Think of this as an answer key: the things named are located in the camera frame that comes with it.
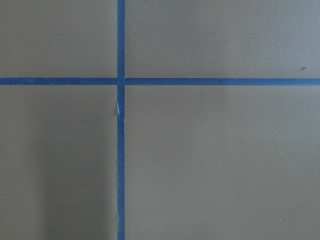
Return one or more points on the brown paper table cover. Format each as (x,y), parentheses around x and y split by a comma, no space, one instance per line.
(225,151)

